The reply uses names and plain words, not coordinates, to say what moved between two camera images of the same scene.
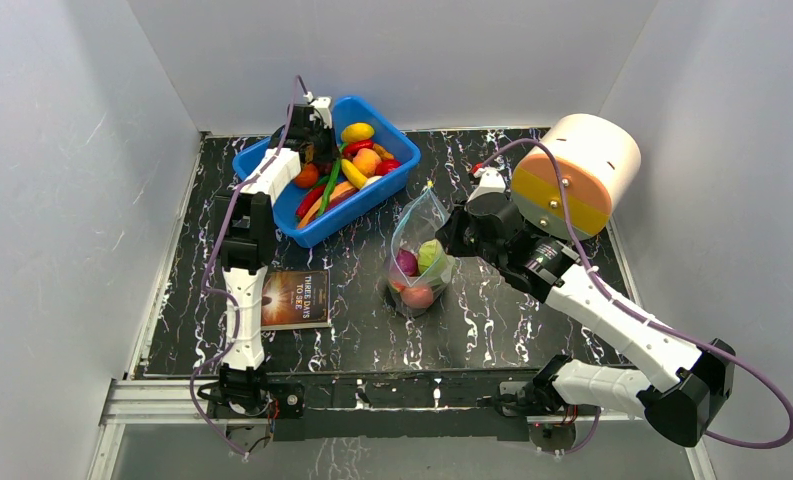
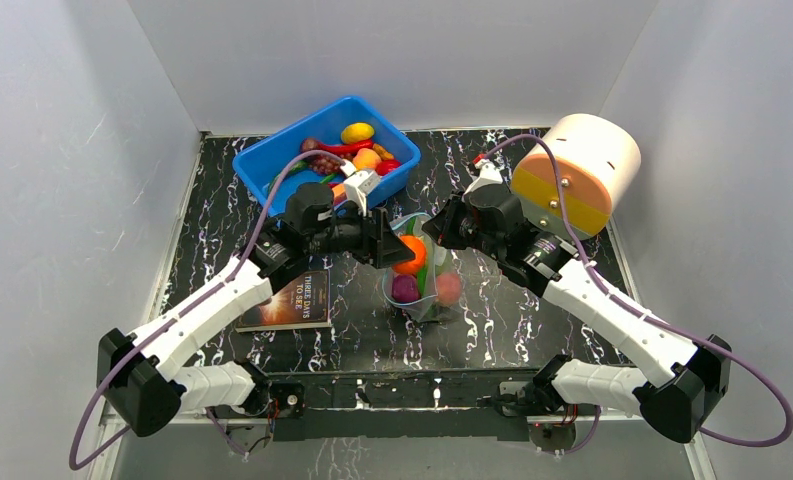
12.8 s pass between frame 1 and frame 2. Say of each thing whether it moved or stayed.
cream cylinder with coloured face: stayed
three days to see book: stayed
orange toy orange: moved
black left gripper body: moved
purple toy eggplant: moved
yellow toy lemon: stayed
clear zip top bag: moved
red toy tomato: stayed
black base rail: stayed
